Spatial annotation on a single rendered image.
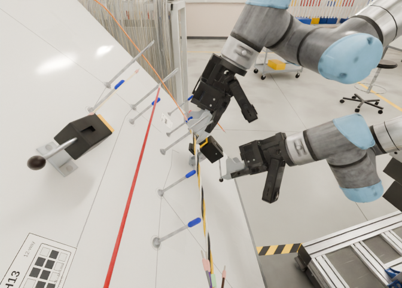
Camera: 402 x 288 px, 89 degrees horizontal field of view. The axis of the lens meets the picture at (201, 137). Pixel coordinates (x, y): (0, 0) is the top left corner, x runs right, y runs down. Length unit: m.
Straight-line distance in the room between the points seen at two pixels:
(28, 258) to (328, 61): 0.45
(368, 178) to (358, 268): 1.13
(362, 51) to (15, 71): 0.49
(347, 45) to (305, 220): 1.66
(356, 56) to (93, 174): 0.42
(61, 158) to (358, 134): 0.49
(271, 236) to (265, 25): 1.53
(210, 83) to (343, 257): 1.38
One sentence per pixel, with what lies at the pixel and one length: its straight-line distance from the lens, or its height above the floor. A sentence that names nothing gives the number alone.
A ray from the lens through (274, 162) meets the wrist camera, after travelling 0.53.
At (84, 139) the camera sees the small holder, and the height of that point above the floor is 1.36.
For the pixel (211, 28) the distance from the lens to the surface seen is 8.65.
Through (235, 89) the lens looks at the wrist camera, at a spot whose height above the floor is 1.30.
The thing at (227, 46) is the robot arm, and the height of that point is 1.39.
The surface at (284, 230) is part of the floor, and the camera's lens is 1.83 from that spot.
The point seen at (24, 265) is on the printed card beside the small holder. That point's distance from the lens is 0.26.
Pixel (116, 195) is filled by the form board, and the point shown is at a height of 1.24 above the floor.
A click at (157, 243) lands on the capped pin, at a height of 1.18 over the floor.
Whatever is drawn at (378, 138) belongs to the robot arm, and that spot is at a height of 1.21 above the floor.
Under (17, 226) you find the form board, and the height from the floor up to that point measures 1.31.
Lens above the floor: 1.48
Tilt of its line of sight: 35 degrees down
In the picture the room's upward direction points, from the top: straight up
